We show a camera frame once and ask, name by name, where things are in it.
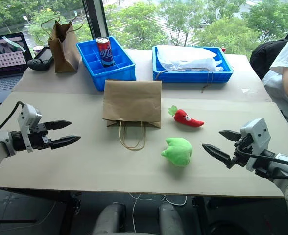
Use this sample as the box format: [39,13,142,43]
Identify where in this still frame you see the white cable on floor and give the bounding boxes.
[128,193,188,233]

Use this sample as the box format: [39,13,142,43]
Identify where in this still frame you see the blue divided plastic crate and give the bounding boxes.
[75,36,137,92]

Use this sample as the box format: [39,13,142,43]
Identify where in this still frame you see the green plush toy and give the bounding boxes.
[161,137,193,167]

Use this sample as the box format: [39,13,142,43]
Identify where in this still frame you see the blue shallow plastic crate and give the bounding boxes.
[152,45,235,84]

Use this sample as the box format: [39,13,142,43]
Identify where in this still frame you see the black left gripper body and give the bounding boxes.
[30,123,53,150]

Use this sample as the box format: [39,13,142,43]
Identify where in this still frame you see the white plastic bags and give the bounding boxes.
[156,45,224,72]

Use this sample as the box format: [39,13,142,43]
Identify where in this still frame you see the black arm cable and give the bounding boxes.
[0,101,26,133]
[236,146,288,169]

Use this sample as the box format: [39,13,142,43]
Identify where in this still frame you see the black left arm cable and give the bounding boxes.
[0,101,26,133]

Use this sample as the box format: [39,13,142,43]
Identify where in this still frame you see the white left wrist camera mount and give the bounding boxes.
[17,103,42,153]

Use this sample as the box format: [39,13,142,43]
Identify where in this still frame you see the flat brown paper bag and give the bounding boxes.
[102,80,163,151]

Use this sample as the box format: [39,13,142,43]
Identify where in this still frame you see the brown twine handle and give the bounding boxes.
[155,67,214,94]

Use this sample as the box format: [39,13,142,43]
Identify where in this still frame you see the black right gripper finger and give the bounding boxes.
[218,130,242,142]
[201,143,233,169]

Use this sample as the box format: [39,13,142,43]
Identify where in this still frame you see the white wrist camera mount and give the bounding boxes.
[240,118,268,171]
[17,103,42,153]

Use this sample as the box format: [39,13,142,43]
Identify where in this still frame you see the black backpack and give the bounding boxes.
[249,38,288,80]

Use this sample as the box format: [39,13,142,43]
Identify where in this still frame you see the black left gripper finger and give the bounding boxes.
[50,136,82,150]
[44,120,72,131]

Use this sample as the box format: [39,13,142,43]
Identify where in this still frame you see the red and blue soda can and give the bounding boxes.
[96,36,115,68]

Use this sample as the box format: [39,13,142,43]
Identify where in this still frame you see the open laptop computer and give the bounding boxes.
[0,32,29,106]

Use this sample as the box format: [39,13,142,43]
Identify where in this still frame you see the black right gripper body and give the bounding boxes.
[229,134,253,168]

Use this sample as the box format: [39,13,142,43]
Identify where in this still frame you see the black handheld controller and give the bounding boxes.
[27,46,54,71]

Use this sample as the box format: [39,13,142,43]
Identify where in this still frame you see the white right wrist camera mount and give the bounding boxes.
[240,118,268,171]

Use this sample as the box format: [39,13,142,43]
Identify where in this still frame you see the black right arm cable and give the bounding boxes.
[236,146,288,169]

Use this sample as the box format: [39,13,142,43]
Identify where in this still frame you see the person in white shirt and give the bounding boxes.
[261,26,288,144]

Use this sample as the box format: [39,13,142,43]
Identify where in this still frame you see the red chili plush toy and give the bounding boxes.
[168,105,205,128]

